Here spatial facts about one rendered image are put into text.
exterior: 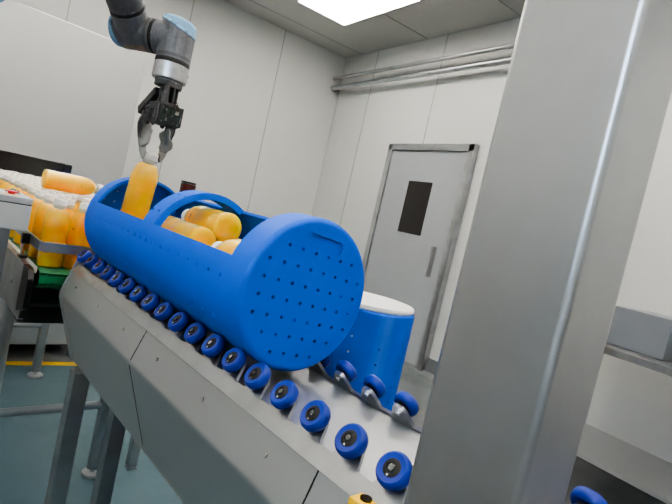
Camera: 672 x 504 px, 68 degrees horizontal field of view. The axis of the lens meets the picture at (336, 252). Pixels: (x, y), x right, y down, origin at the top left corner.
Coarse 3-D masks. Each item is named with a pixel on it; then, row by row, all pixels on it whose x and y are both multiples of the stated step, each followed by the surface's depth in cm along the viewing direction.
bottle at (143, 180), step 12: (144, 168) 136; (156, 168) 138; (132, 180) 136; (144, 180) 136; (156, 180) 139; (132, 192) 136; (144, 192) 137; (132, 204) 137; (144, 204) 138; (144, 216) 140
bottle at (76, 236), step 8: (80, 208) 160; (80, 216) 159; (72, 224) 158; (80, 224) 158; (72, 232) 158; (80, 232) 159; (72, 240) 158; (80, 240) 159; (64, 256) 160; (72, 256) 159; (64, 264) 159; (72, 264) 159
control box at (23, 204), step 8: (0, 192) 147; (0, 200) 145; (8, 200) 146; (16, 200) 147; (24, 200) 148; (32, 200) 150; (0, 208) 145; (8, 208) 146; (16, 208) 147; (24, 208) 149; (0, 216) 145; (8, 216) 147; (16, 216) 148; (24, 216) 149; (0, 224) 146; (8, 224) 147; (16, 224) 148; (24, 224) 150
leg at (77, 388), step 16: (80, 384) 150; (64, 400) 152; (80, 400) 151; (64, 416) 150; (80, 416) 152; (64, 432) 150; (64, 448) 151; (64, 464) 152; (64, 480) 152; (48, 496) 152; (64, 496) 153
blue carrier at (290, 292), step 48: (192, 192) 117; (96, 240) 137; (144, 240) 111; (192, 240) 96; (288, 240) 85; (336, 240) 92; (192, 288) 93; (240, 288) 81; (288, 288) 87; (336, 288) 94; (240, 336) 83; (288, 336) 89; (336, 336) 97
